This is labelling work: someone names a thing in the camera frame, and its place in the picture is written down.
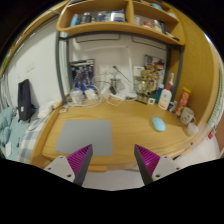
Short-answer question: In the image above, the teal blanket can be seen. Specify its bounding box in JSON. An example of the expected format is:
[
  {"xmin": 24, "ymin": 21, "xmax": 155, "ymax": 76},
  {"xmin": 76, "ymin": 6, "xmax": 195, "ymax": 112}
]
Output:
[{"xmin": 0, "ymin": 106, "xmax": 18, "ymax": 161}]

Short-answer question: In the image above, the plaid bedsheet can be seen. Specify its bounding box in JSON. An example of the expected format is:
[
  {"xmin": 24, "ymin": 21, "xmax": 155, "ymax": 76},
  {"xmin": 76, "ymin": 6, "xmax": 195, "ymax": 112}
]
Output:
[{"xmin": 16, "ymin": 114, "xmax": 51, "ymax": 164}]

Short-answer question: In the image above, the black plug with cable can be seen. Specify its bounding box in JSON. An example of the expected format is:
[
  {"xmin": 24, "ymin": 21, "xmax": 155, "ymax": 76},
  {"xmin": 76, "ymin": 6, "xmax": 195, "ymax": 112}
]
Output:
[{"xmin": 112, "ymin": 65, "xmax": 132, "ymax": 84}]

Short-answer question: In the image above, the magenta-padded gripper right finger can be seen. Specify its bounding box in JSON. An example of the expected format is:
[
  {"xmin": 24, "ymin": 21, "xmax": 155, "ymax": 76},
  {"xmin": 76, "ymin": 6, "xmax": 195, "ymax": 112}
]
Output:
[{"xmin": 133, "ymin": 143, "xmax": 181, "ymax": 186}]

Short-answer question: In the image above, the white plastic bag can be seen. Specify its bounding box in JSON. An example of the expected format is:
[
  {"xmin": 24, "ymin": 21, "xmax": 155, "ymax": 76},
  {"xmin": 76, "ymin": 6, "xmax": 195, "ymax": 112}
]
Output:
[{"xmin": 37, "ymin": 101, "xmax": 56, "ymax": 119}]

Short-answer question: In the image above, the white lotion bottle red cap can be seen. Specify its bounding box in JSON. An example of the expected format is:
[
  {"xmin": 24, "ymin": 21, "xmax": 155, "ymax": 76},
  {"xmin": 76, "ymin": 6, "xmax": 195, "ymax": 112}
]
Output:
[{"xmin": 157, "ymin": 87, "xmax": 173, "ymax": 111}]

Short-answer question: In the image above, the white mug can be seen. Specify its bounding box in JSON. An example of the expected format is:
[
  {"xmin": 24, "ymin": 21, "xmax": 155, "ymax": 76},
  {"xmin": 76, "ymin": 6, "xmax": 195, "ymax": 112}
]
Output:
[{"xmin": 179, "ymin": 106, "xmax": 197, "ymax": 126}]

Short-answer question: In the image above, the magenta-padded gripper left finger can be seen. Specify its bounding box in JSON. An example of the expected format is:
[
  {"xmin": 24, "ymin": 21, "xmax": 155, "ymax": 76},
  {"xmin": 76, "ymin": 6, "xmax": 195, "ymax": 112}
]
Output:
[{"xmin": 43, "ymin": 143, "xmax": 94, "ymax": 187}]

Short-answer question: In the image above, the clear plastic container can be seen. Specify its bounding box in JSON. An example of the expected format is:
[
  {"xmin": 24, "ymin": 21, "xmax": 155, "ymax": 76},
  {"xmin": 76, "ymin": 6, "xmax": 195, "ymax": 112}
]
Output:
[{"xmin": 186, "ymin": 122, "xmax": 200, "ymax": 136}]

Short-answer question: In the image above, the white power strip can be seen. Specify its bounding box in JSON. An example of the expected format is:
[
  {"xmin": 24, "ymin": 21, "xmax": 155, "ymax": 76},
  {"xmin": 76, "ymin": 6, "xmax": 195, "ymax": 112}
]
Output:
[{"xmin": 108, "ymin": 93, "xmax": 129, "ymax": 102}]

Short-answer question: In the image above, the small blue box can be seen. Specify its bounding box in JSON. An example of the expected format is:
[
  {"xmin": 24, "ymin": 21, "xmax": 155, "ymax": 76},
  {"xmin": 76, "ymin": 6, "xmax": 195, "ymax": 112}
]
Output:
[{"xmin": 167, "ymin": 100, "xmax": 178, "ymax": 113}]

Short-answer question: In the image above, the blue robot model kit box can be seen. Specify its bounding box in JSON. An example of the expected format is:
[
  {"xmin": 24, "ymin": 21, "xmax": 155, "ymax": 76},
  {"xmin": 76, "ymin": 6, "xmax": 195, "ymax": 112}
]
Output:
[{"xmin": 69, "ymin": 59, "xmax": 96, "ymax": 91}]

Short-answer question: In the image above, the white cable bundle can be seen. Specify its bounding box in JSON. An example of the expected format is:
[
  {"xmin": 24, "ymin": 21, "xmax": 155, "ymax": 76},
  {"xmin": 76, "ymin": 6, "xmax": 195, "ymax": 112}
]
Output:
[{"xmin": 64, "ymin": 74, "xmax": 127, "ymax": 108}]

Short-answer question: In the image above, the brown tree figurine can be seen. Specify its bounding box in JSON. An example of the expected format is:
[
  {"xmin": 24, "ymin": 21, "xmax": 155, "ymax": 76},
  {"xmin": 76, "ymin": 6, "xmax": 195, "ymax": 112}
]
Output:
[{"xmin": 139, "ymin": 69, "xmax": 158, "ymax": 102}]

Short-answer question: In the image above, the red chips can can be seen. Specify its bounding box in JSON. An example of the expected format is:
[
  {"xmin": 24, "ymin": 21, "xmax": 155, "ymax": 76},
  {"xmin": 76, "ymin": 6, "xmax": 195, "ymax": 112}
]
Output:
[{"xmin": 175, "ymin": 86, "xmax": 192, "ymax": 118}]

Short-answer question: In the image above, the crumpled clear wrapper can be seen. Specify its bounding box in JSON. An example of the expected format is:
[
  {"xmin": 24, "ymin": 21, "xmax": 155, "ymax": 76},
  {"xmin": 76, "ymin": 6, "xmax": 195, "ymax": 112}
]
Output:
[{"xmin": 58, "ymin": 104, "xmax": 69, "ymax": 114}]

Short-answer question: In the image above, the white wall socket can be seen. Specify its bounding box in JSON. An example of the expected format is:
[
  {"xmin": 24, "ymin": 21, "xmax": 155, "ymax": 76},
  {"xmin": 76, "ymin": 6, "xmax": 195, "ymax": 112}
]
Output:
[{"xmin": 98, "ymin": 64, "xmax": 113, "ymax": 79}]

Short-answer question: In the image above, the grey metal desk frame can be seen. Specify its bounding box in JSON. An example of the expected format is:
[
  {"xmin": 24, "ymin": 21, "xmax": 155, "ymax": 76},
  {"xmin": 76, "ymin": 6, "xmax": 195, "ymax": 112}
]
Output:
[{"xmin": 54, "ymin": 30, "xmax": 185, "ymax": 105}]

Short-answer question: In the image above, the blue spray bottle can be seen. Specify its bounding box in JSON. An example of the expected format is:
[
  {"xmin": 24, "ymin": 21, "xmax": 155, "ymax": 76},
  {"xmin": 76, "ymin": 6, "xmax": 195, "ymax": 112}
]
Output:
[{"xmin": 167, "ymin": 72, "xmax": 176, "ymax": 93}]

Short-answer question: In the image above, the white desk lamp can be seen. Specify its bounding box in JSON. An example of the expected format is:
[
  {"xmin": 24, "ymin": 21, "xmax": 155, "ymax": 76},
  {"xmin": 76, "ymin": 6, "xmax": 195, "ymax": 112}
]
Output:
[{"xmin": 96, "ymin": 45, "xmax": 138, "ymax": 100}]

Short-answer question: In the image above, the light blue computer mouse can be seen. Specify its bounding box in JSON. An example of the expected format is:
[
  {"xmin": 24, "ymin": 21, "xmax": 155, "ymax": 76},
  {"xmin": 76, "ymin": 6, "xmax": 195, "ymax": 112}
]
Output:
[{"xmin": 151, "ymin": 116, "xmax": 167, "ymax": 133}]

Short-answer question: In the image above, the wooden shelf unit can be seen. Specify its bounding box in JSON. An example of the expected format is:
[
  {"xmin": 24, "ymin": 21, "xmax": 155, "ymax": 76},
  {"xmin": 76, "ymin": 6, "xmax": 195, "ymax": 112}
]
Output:
[{"xmin": 56, "ymin": 0, "xmax": 186, "ymax": 46}]

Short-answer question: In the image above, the white wall switch box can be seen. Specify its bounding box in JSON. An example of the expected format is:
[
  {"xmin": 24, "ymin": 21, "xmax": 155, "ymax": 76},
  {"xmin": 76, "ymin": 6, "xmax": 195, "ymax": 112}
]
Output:
[{"xmin": 133, "ymin": 65, "xmax": 146, "ymax": 78}]

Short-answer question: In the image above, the grey mouse pad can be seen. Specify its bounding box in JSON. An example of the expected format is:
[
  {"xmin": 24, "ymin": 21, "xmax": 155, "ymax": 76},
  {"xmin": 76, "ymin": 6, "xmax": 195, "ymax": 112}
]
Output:
[{"xmin": 54, "ymin": 119, "xmax": 114, "ymax": 158}]

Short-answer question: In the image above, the clear plastic jar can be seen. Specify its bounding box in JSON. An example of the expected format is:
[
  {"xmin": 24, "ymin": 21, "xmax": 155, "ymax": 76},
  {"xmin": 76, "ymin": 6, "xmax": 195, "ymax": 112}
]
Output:
[{"xmin": 70, "ymin": 88, "xmax": 84, "ymax": 104}]

